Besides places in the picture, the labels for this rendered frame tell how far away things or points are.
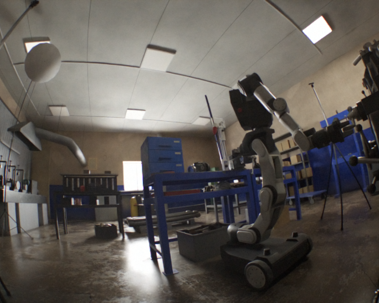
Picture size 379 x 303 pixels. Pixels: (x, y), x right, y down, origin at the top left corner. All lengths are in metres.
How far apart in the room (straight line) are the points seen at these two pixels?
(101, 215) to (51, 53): 5.00
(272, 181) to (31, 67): 3.54
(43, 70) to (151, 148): 2.48
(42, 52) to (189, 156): 6.72
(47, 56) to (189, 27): 2.54
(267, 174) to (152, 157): 1.02
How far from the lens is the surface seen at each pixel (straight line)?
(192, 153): 7.84
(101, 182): 3.71
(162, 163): 1.63
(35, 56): 3.38
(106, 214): 6.23
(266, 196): 1.14
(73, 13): 3.31
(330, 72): 5.48
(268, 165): 1.15
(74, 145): 5.14
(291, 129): 0.96
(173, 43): 3.51
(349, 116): 0.94
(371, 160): 0.69
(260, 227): 1.29
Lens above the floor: 0.65
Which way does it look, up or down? 15 degrees up
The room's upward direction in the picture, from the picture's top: 7 degrees counter-clockwise
